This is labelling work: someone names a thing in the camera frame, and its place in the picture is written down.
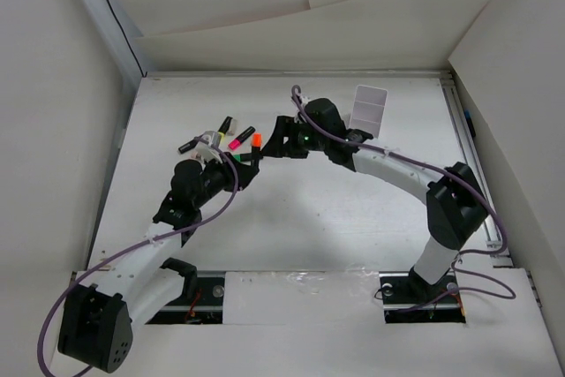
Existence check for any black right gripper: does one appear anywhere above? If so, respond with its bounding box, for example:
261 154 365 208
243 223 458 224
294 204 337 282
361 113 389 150
260 115 329 159

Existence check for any green cap highlighter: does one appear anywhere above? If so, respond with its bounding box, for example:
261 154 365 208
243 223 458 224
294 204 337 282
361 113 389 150
233 153 252 162

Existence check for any orange cap highlighter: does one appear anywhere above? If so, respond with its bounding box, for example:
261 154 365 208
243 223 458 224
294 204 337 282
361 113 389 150
251 132 262 169

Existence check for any pink cap highlighter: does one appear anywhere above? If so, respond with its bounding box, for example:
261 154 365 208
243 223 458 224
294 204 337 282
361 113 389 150
228 126 255 151

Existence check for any yellow cap highlighter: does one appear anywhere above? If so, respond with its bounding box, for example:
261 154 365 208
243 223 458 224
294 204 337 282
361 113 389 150
218 116 233 135

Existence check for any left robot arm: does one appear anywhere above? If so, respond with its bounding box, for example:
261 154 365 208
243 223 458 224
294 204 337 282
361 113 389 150
57 155 260 373

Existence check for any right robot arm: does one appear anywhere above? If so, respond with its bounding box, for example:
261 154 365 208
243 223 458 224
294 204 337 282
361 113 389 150
261 98 487 303

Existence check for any long grey eraser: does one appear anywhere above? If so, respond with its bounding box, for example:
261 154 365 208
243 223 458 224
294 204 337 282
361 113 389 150
226 118 237 136

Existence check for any purple cap highlighter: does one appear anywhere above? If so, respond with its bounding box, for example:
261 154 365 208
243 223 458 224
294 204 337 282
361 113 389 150
177 139 198 155

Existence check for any white divided organizer tray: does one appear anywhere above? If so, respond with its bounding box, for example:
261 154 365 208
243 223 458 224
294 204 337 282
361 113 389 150
349 85 388 138

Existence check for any blue cap marker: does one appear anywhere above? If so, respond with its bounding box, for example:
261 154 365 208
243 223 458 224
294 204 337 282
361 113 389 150
463 109 477 139

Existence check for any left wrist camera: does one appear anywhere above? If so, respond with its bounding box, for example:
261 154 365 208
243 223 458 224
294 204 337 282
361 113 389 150
190 131 223 165

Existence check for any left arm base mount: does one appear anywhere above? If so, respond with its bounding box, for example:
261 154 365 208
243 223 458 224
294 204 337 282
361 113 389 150
148 271 226 325

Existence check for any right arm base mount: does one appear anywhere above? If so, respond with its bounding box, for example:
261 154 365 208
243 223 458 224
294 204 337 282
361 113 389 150
373 272 466 324

